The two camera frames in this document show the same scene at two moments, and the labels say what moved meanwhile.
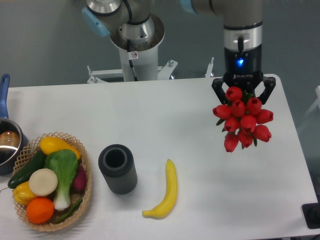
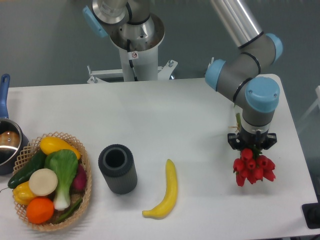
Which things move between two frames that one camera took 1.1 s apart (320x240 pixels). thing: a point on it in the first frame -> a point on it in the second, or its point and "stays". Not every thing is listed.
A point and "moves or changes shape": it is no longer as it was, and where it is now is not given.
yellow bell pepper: [22, 193] stays
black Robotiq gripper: [243, 69] -> [248, 140]
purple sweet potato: [79, 185] stays
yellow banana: [165, 205] stays
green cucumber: [37, 162] stays
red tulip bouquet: [241, 118] moves or changes shape
